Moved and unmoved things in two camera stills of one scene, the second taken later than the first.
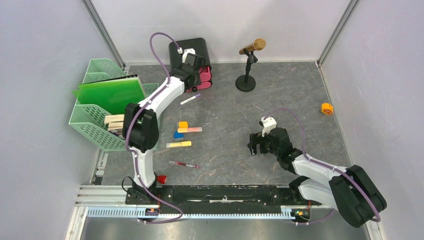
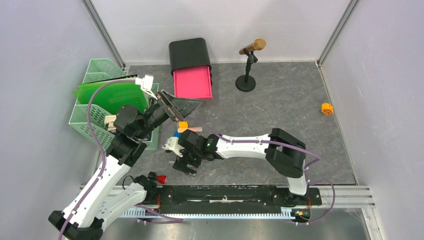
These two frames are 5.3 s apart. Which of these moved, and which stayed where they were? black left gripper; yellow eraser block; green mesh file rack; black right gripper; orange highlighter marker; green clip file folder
Moved: black right gripper; black left gripper
Stayed: orange highlighter marker; green mesh file rack; yellow eraser block; green clip file folder
